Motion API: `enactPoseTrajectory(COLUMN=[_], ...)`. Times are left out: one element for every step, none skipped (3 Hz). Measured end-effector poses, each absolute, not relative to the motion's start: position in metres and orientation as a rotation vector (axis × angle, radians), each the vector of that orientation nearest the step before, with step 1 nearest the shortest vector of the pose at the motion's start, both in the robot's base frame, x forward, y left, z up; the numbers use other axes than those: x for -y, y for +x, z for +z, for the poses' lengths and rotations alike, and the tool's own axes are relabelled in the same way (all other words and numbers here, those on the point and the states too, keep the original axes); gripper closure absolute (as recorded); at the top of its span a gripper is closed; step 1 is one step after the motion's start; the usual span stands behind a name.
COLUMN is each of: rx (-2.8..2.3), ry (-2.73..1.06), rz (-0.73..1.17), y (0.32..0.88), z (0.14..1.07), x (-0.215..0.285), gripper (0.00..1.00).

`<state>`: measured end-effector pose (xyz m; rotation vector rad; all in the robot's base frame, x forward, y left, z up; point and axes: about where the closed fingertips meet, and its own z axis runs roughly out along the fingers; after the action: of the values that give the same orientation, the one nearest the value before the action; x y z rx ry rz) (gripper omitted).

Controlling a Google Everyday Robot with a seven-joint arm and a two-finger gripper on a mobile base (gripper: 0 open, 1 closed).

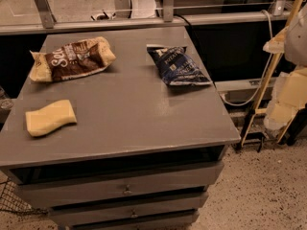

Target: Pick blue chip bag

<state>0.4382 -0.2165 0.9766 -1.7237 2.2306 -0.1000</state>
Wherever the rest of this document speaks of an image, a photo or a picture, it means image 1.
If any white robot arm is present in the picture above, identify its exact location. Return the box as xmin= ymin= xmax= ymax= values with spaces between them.
xmin=263 ymin=5 xmax=307 ymax=130

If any blue chip bag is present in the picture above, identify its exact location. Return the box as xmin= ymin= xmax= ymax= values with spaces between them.
xmin=147 ymin=45 xmax=212 ymax=86

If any brown chip bag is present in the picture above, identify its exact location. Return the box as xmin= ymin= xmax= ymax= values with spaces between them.
xmin=29 ymin=36 xmax=116 ymax=82

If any grey drawer cabinet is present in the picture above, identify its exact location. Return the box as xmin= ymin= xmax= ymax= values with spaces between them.
xmin=0 ymin=27 xmax=240 ymax=216

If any top grey drawer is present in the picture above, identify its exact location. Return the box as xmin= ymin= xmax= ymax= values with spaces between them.
xmin=14 ymin=161 xmax=224 ymax=208

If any grey drawer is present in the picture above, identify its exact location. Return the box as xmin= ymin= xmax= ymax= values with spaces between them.
xmin=50 ymin=192 xmax=208 ymax=226
xmin=14 ymin=161 xmax=224 ymax=208
xmin=70 ymin=210 xmax=200 ymax=230

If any yellow sponge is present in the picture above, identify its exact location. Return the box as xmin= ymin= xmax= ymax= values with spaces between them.
xmin=25 ymin=100 xmax=77 ymax=137

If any middle grey drawer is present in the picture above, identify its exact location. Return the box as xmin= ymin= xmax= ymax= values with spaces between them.
xmin=50 ymin=192 xmax=208 ymax=226

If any bottom grey drawer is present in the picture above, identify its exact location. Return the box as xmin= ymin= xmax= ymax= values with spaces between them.
xmin=70 ymin=210 xmax=200 ymax=230

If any grey metal railing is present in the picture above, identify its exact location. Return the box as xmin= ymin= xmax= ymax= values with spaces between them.
xmin=0 ymin=0 xmax=295 ymax=35

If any black cable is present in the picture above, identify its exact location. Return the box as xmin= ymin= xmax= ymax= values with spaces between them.
xmin=174 ymin=13 xmax=205 ymax=59

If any white cable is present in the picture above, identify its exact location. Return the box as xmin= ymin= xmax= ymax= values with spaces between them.
xmin=220 ymin=10 xmax=275 ymax=107

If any black wire basket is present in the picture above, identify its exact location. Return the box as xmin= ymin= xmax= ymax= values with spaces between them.
xmin=0 ymin=179 xmax=48 ymax=216

